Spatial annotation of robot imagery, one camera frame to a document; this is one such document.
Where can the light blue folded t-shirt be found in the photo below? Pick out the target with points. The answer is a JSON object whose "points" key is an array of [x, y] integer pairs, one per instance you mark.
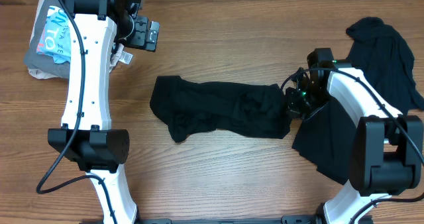
{"points": [[55, 38]]}

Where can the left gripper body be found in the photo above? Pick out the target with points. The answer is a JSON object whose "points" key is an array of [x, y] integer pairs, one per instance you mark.
{"points": [[138, 38]]}

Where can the grey folded t-shirt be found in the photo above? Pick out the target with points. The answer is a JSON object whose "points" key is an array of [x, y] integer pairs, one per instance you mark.
{"points": [[42, 66]]}

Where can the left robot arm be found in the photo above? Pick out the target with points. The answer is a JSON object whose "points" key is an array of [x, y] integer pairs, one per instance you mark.
{"points": [[93, 34]]}

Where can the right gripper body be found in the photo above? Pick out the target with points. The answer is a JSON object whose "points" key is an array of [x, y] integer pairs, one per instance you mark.
{"points": [[300, 104]]}

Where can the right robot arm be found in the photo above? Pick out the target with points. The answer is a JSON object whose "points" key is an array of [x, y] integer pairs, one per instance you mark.
{"points": [[386, 156]]}

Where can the dark navy garment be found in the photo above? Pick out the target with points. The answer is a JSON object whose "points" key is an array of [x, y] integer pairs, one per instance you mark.
{"points": [[383, 55]]}

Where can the black t-shirt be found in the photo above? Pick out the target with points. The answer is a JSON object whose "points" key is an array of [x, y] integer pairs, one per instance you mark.
{"points": [[250, 110]]}

